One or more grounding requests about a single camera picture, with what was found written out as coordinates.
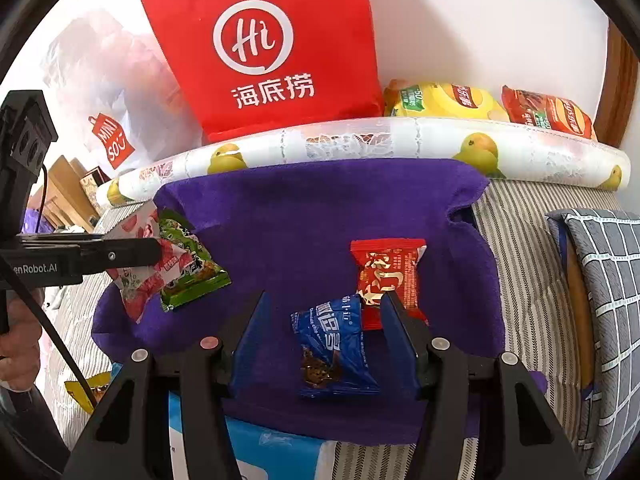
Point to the strawberry print snack packet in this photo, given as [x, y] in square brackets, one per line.
[137, 290]

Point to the red paper bag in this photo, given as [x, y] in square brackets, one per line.
[270, 35]

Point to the fruit print paper roll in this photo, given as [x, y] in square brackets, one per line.
[400, 135]

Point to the yellow chips bag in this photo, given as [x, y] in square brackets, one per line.
[440, 100]

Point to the yellow snack packet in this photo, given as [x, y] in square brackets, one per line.
[82, 390]

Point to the blue snack packet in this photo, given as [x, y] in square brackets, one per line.
[330, 355]

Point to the red chips bag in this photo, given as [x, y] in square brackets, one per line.
[550, 110]

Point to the purple towel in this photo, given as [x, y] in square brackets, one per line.
[300, 210]

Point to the blue tissue pack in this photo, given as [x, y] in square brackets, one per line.
[260, 450]

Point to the brown wooden door frame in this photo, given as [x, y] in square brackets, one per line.
[622, 90]

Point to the wooden headboard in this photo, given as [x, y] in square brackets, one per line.
[62, 180]

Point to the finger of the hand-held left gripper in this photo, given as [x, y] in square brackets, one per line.
[135, 252]

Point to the small red snack packet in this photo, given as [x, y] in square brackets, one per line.
[390, 270]

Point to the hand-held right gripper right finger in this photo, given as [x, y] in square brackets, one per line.
[400, 345]

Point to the green snack packet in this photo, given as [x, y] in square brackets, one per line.
[195, 270]

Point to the person's left hand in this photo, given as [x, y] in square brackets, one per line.
[20, 345]

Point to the grey checked cloth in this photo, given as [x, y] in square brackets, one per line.
[610, 285]

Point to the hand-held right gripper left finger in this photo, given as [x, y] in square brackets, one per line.
[250, 345]

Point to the brown patterned box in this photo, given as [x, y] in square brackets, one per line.
[92, 187]

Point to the white plastic shopping bag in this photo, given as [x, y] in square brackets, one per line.
[115, 85]

